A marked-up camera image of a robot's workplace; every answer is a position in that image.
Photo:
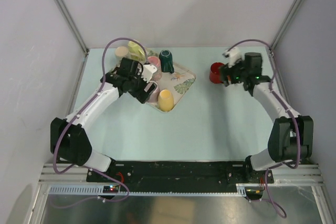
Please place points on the leaf pattern serving tray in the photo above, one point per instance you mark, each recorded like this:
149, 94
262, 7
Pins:
178, 83

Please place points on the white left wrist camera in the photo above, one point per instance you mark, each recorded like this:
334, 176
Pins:
148, 71

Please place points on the pink face pattern mug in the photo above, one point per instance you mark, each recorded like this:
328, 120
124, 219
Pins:
156, 62

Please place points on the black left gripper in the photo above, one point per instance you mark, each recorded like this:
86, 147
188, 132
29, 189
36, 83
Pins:
142, 95

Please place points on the dark green mug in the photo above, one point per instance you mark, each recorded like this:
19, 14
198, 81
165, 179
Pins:
166, 60

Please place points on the red mug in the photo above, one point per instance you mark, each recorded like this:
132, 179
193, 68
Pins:
214, 73

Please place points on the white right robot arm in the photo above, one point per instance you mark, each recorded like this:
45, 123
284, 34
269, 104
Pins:
291, 137

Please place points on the grey slotted cable duct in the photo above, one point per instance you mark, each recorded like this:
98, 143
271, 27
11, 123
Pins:
109, 190

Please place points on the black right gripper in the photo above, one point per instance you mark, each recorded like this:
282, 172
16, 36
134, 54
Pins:
225, 70

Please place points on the purple mug black handle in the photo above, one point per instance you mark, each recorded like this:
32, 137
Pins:
154, 96

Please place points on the beige mug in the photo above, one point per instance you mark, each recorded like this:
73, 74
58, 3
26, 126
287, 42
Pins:
121, 52

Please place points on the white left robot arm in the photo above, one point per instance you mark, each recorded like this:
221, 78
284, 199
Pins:
68, 136

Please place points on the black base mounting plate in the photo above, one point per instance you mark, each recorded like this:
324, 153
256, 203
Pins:
181, 177

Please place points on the pale yellow green mug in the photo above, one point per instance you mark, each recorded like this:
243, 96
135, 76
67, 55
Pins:
136, 52

